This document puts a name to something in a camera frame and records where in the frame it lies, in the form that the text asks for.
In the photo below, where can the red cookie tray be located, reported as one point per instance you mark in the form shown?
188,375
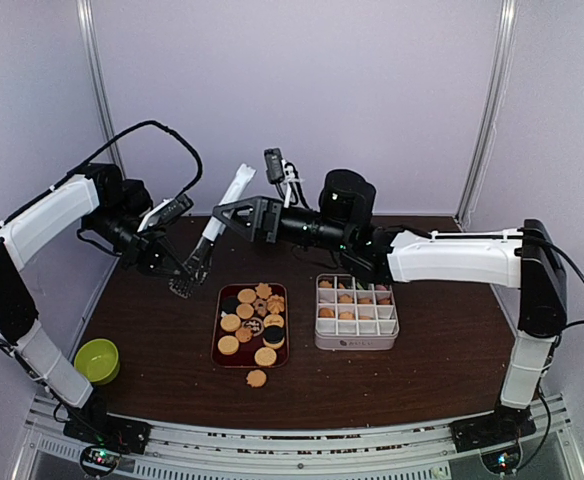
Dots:
237,336

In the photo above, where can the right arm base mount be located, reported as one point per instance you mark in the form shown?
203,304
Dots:
502,425

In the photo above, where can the left aluminium frame post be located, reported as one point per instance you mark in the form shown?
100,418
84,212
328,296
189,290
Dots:
90,42

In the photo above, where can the aluminium front rail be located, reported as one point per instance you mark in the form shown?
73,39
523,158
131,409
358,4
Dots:
422,450

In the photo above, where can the right aluminium frame post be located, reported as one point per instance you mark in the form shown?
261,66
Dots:
487,126

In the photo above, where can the white divided cookie tin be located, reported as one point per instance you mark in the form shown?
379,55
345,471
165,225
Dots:
351,320

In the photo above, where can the black sandwich cookie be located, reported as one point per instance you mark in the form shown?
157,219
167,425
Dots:
229,305
274,337

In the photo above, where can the metal food tongs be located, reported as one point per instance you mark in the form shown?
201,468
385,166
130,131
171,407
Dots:
198,263

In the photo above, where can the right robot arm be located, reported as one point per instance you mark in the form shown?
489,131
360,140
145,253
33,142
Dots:
521,259

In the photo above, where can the aluminium frame post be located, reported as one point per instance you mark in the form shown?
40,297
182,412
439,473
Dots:
487,126
90,42

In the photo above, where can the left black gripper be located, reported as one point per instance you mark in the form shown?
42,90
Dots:
148,254

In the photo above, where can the scalloped cookie on table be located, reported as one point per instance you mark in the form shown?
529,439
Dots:
256,378

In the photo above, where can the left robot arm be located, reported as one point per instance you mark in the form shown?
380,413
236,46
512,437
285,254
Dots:
122,213

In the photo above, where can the flower shaped tan cookie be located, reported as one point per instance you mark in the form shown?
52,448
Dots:
263,290

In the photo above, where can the round tan biscuit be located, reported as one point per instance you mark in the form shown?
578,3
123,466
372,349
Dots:
265,356

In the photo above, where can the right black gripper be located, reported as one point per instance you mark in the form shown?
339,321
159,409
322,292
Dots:
263,218

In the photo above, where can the green plastic bowl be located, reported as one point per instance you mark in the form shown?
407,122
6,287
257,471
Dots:
98,360

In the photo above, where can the black sandwich cookie upper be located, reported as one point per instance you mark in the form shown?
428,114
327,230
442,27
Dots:
229,305

